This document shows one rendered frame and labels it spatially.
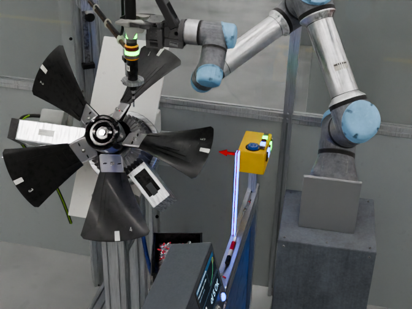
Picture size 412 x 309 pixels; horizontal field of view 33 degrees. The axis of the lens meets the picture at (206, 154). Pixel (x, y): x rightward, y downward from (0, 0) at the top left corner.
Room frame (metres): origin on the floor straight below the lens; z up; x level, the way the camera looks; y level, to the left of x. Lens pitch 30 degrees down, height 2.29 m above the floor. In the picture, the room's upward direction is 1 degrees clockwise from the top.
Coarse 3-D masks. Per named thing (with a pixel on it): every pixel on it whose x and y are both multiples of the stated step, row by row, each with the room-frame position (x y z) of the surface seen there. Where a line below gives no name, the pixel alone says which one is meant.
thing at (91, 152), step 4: (76, 140) 2.01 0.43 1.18; (80, 140) 2.01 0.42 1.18; (84, 140) 2.01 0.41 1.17; (72, 144) 2.01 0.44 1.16; (76, 144) 2.01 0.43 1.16; (80, 144) 2.01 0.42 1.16; (84, 144) 2.01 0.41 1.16; (72, 148) 2.01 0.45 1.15; (76, 148) 2.01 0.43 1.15; (80, 148) 2.01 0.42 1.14; (84, 148) 2.02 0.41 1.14; (88, 148) 2.02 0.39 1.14; (92, 148) 2.02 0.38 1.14; (76, 152) 2.01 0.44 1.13; (80, 152) 2.01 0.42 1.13; (88, 152) 2.02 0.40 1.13; (92, 152) 2.02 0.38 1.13; (96, 152) 2.03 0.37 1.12; (80, 156) 2.01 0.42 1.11; (84, 156) 2.02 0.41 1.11; (92, 156) 2.02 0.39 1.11; (80, 160) 2.01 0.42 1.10; (84, 160) 2.02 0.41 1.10
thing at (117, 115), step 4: (120, 104) 2.12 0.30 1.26; (124, 104) 2.09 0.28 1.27; (128, 104) 2.07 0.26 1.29; (120, 108) 2.10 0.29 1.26; (124, 108) 2.07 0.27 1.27; (116, 112) 2.09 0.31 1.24; (120, 112) 2.07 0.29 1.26; (112, 116) 2.09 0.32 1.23; (116, 116) 2.06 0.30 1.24; (120, 116) 2.04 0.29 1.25
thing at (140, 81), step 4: (124, 52) 2.04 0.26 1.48; (124, 56) 2.04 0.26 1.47; (124, 60) 2.03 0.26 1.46; (124, 64) 2.04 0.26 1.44; (140, 76) 2.04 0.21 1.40; (124, 80) 2.00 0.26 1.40; (128, 80) 2.00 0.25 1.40; (136, 80) 2.00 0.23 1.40; (140, 80) 2.00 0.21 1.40; (124, 84) 1.99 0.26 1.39; (128, 84) 1.98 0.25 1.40; (132, 84) 1.98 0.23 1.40; (136, 84) 1.98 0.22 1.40; (140, 84) 1.99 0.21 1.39
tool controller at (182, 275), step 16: (176, 256) 1.33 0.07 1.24; (192, 256) 1.32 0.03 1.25; (208, 256) 1.32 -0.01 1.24; (160, 272) 1.28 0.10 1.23; (176, 272) 1.27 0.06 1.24; (192, 272) 1.26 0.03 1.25; (208, 272) 1.29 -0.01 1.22; (160, 288) 1.22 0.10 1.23; (176, 288) 1.21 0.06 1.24; (192, 288) 1.20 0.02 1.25; (208, 288) 1.27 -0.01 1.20; (144, 304) 1.17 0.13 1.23; (160, 304) 1.16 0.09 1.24; (176, 304) 1.15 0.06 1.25; (192, 304) 1.16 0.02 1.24; (224, 304) 1.33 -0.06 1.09
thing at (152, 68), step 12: (144, 48) 2.27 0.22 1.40; (156, 48) 2.23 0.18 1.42; (144, 60) 2.22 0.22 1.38; (156, 60) 2.18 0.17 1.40; (168, 60) 2.15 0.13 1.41; (180, 60) 2.13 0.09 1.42; (144, 72) 2.16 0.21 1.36; (156, 72) 2.12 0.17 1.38; (168, 72) 2.10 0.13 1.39; (144, 84) 2.10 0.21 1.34
